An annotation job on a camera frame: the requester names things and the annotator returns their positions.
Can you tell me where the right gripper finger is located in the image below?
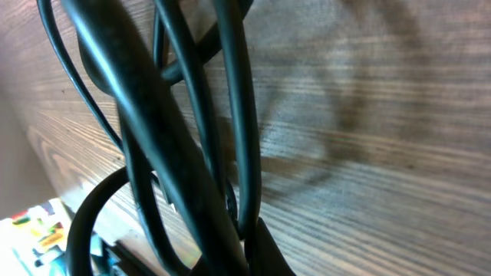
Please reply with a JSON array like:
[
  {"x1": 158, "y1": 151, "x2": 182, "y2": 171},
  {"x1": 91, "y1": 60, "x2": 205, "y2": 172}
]
[{"x1": 191, "y1": 216, "x2": 297, "y2": 276}]

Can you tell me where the black cable bundle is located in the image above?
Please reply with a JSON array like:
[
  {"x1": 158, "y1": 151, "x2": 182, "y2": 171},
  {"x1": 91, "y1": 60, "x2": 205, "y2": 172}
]
[{"x1": 36, "y1": 0, "x2": 264, "y2": 276}]

